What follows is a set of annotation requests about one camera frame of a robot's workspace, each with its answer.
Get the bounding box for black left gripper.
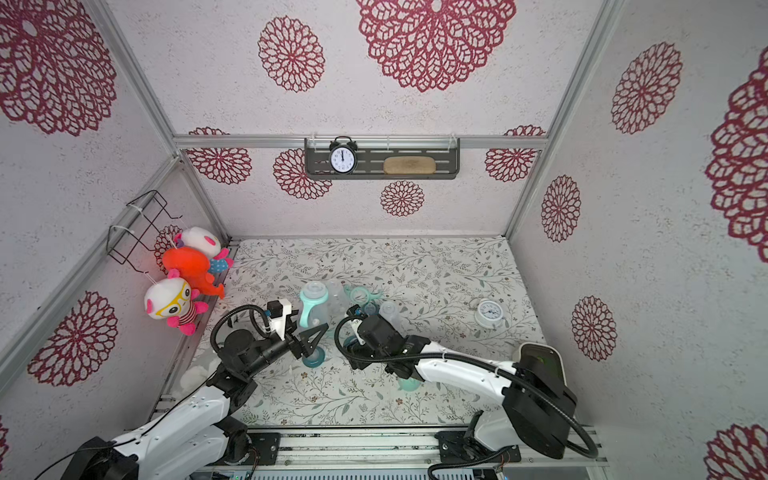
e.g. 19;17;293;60
245;309;328;379

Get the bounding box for mint bottle handle ring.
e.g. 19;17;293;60
298;280;331;330

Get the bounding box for clear baby bottle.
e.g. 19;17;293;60
379;300;404;334
310;279;350;327

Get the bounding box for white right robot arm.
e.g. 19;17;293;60
333;305;599;460

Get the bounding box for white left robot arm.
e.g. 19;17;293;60
62;300;328;479

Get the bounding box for teal nipple collar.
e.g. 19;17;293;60
362;301;379;316
302;346;326;369

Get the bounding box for red orange plush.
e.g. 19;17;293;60
161;247;225;299

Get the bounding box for white plush yellow glasses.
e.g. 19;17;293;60
143;269;209;336

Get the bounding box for white pink plush upper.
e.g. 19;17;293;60
173;227;229;260

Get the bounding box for white alarm clock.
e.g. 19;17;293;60
474;298;505;330

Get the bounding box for tan brush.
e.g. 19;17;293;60
383;156;437;176

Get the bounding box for black alarm clock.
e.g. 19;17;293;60
329;135;358;174

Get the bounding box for white sterilizer box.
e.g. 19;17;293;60
512;342;565;379

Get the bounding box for metal base rail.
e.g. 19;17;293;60
190;425;609;479

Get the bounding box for grey wall shelf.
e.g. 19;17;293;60
304;137;461;181

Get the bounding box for black wire basket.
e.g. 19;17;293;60
104;189;183;274

